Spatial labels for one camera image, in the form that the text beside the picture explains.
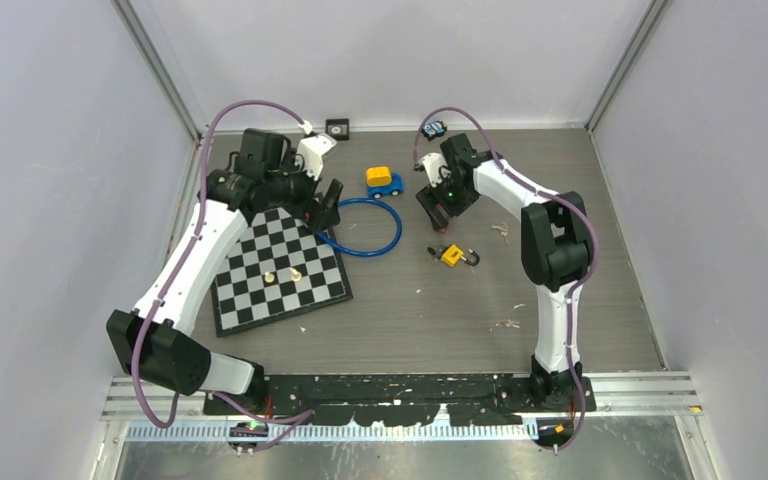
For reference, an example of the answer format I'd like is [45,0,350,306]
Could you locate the small black square box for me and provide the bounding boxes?
[325,118,351,141]

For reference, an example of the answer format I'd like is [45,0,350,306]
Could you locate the black white chessboard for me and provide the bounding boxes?
[211,208,353,337]

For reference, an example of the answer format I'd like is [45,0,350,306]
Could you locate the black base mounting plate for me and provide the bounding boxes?
[203,373,595,427]

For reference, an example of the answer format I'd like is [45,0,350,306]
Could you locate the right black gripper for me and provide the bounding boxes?
[415,170,478,231]

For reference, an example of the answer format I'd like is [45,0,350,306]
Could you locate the yellow black padlock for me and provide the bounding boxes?
[438,244,480,267]

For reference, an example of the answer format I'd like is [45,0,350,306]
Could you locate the perforated metal rail strip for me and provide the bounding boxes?
[124,419,539,443]

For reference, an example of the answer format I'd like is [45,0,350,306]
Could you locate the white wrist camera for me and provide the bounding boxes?
[294,133,338,180]
[420,152,450,188]

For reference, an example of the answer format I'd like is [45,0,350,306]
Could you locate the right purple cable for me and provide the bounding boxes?
[413,106,601,454]

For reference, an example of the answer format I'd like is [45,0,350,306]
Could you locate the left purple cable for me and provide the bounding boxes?
[130,99,316,453]

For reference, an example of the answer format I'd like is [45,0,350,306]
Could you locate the blue ring hoop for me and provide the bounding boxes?
[314,197,404,259]

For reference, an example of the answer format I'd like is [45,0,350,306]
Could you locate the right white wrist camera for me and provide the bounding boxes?
[420,152,450,188]

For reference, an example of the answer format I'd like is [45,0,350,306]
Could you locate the purple cable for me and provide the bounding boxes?
[413,106,601,454]
[130,99,316,453]

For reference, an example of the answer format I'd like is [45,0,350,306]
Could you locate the blue yellow toy car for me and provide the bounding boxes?
[365,166,404,199]

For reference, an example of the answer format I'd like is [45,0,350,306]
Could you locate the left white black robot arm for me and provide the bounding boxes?
[106,128,343,414]

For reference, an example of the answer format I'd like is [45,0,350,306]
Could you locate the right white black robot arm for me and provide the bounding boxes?
[414,133,597,411]

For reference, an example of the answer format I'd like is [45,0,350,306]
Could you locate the black blue owl toy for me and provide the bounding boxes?
[420,120,448,141]

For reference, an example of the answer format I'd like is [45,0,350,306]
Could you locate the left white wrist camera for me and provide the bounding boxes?
[294,133,338,180]

